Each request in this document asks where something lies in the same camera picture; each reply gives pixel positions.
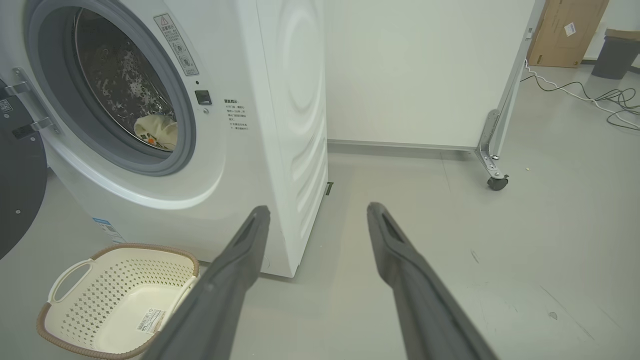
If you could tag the white partition panel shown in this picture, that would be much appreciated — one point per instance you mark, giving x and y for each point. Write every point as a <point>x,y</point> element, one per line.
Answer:
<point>425,75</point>

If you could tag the cream bear print garment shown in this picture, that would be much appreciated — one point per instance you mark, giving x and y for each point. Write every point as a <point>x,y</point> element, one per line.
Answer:
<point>150,125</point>
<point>167,141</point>

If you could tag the cream perforated laundry basket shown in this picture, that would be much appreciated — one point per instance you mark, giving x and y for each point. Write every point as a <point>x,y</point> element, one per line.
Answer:
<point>125,272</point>

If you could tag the brown cardboard box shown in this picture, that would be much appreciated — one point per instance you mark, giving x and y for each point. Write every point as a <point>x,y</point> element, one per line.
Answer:
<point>555,40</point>

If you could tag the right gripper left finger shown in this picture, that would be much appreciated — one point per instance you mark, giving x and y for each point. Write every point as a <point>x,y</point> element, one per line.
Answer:
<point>215,310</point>

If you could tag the stainless steel washing machine drum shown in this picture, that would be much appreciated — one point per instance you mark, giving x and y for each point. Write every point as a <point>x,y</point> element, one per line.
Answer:
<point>110,65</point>

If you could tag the metal partition leg with caster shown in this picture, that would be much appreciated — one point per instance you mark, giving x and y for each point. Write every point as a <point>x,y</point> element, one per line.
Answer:
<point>492,135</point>

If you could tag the dark grey waste bin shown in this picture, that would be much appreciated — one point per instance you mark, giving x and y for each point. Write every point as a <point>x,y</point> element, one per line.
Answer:
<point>615,57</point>

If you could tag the blue energy label sticker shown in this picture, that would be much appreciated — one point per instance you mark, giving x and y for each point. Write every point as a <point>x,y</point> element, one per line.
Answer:
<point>106,227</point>

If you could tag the barcode label sticker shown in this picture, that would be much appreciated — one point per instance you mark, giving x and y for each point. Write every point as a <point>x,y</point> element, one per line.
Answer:
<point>151,321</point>

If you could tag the white shipping label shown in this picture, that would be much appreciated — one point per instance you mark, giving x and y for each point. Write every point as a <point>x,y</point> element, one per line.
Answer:
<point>570,29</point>

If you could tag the black round glass washer door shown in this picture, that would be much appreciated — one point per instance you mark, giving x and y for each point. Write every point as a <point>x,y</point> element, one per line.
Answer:
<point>20,190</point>

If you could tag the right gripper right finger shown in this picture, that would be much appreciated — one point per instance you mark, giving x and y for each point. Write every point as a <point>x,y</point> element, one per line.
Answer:
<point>425,310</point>

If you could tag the metal washing machine door hinge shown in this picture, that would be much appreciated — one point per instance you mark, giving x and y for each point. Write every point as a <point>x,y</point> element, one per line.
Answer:
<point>17,89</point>

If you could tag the grey warning sticker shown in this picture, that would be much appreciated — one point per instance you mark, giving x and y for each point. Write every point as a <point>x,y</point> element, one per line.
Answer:
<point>176,45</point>

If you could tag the white front-load washing machine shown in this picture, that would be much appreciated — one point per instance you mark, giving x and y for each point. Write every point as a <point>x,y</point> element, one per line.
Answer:
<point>280,150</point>

